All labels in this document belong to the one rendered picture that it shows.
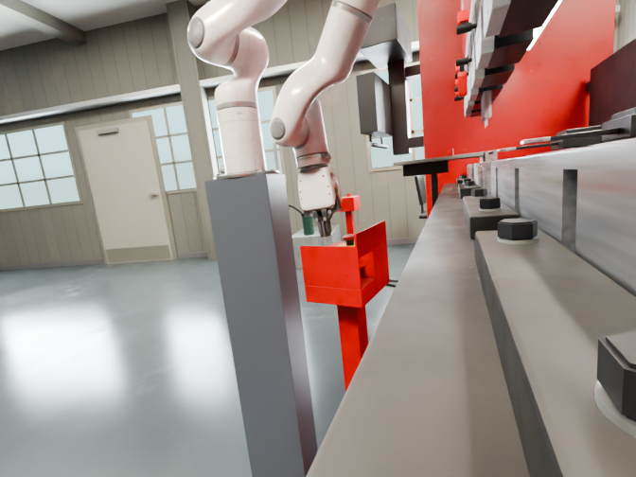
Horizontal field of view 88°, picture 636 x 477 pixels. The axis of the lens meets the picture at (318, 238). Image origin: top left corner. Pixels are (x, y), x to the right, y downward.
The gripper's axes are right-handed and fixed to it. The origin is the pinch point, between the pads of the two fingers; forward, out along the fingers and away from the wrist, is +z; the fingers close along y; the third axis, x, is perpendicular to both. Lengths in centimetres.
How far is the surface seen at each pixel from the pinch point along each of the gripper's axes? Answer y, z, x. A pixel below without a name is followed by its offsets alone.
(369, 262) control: -8.7, 10.7, -4.6
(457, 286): -38, 1, 46
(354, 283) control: -8.1, 13.3, 4.8
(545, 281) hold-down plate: -43, -2, 53
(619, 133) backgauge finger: -59, -10, -9
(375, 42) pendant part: 22, -95, -139
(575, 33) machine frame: -73, -62, -137
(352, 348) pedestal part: -0.6, 34.1, -2.4
